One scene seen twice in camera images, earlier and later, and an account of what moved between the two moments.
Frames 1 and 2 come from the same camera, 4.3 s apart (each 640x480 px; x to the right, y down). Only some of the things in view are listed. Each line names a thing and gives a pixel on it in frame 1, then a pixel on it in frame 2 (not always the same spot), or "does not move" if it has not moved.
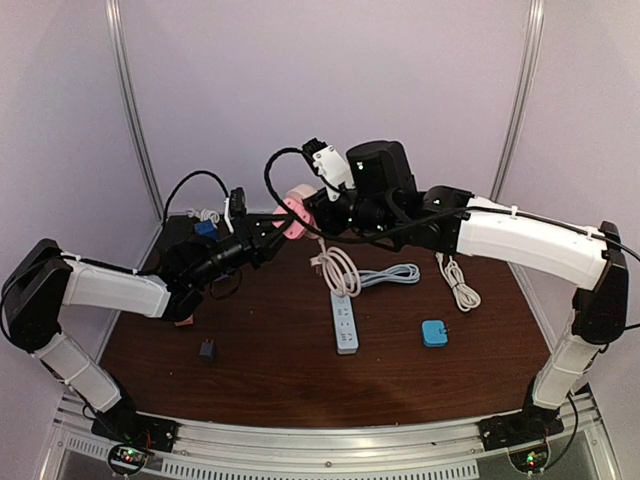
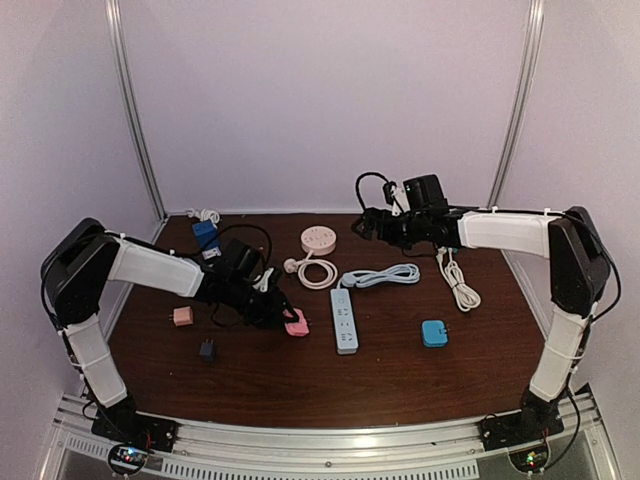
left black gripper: x=260 y=251 to x=272 y=312
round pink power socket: x=300 y=193 to x=319 y=240
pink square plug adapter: x=296 y=229 to x=298 y=328
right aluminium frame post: x=515 y=128 does not move
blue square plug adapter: x=434 y=333 does not move
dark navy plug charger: x=207 y=351 does not move
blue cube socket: x=206 y=229 does not move
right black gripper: x=319 y=208 to x=371 y=216
